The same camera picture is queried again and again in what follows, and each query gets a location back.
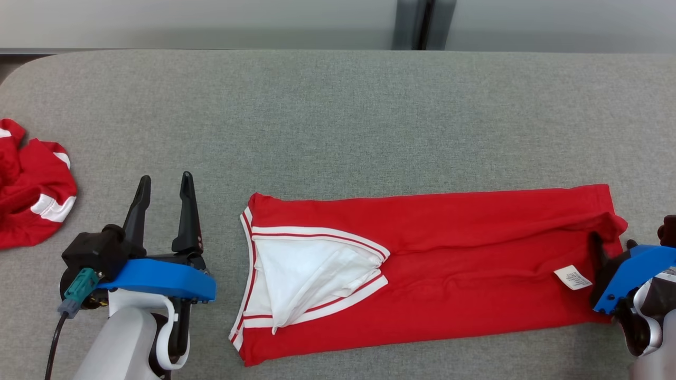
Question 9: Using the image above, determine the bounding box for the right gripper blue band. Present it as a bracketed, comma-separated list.
[588, 232, 676, 357]

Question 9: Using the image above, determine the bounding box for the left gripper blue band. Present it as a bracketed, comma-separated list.
[98, 171, 217, 370]

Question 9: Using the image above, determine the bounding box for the red and white garment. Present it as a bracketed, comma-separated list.
[228, 183, 629, 367]

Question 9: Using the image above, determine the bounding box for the crumpled red white garment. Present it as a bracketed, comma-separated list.
[0, 118, 78, 250]

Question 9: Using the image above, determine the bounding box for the teal left cable connector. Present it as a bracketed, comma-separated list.
[58, 268, 101, 318]

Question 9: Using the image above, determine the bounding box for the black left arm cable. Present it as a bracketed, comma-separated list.
[45, 313, 70, 380]

